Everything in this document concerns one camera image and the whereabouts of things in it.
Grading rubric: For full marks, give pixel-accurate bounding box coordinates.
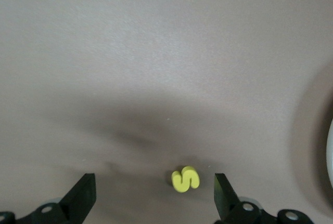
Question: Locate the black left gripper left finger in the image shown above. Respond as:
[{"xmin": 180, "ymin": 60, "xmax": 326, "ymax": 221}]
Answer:
[{"xmin": 0, "ymin": 173, "xmax": 97, "ymax": 224}]

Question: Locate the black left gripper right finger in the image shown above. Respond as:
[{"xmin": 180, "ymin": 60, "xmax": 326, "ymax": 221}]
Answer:
[{"xmin": 214, "ymin": 173, "xmax": 317, "ymax": 224}]

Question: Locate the brown table cover sheet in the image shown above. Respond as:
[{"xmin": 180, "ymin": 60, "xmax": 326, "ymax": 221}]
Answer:
[{"xmin": 0, "ymin": 0, "xmax": 333, "ymax": 224}]

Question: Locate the yellow foam letter s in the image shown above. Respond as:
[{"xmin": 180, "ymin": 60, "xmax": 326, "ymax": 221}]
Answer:
[{"xmin": 171, "ymin": 166, "xmax": 201, "ymax": 193}]

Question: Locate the beige plate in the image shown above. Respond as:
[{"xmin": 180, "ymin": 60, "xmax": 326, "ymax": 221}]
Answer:
[{"xmin": 326, "ymin": 118, "xmax": 333, "ymax": 196}]

